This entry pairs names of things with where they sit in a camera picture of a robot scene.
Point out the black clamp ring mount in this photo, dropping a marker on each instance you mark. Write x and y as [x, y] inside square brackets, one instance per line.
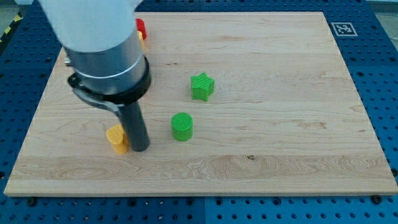
[112, 103]

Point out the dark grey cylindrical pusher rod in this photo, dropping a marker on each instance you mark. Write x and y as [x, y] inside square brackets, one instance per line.
[134, 126]

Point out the green cylinder block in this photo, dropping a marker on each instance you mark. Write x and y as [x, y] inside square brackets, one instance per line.
[182, 126]

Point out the yellow block behind arm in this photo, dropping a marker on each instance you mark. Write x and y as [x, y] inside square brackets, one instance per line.
[141, 39]

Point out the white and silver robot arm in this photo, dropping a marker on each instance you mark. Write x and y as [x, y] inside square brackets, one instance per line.
[111, 71]

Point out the green star block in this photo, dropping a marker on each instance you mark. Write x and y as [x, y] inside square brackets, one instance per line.
[202, 86]

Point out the yellow heart block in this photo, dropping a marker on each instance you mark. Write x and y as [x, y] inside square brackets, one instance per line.
[117, 139]

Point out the red block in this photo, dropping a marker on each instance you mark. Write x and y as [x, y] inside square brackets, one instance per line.
[141, 28]

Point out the wooden board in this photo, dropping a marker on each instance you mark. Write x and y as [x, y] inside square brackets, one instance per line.
[285, 118]

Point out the fiducial marker tag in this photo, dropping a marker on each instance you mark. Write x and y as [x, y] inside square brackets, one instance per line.
[344, 29]

